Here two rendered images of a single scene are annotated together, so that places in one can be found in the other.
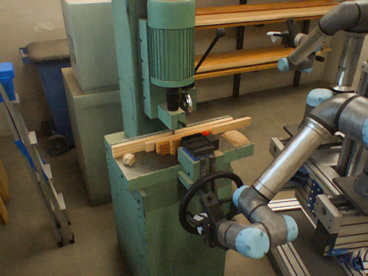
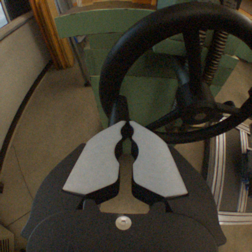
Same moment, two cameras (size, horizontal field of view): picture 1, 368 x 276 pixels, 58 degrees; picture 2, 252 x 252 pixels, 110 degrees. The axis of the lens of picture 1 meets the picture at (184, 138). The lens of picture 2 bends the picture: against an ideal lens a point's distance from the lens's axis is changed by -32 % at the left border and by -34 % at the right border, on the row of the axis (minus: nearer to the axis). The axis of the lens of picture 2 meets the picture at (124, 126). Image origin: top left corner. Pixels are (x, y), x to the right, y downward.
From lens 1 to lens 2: 1.09 m
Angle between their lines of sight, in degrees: 37
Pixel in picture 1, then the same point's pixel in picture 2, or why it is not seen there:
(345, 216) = not seen: outside the picture
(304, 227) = (236, 145)
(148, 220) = (96, 86)
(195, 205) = (167, 91)
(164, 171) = (120, 12)
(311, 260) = (229, 172)
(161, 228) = not seen: hidden behind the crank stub
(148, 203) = (93, 62)
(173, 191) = not seen: hidden behind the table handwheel
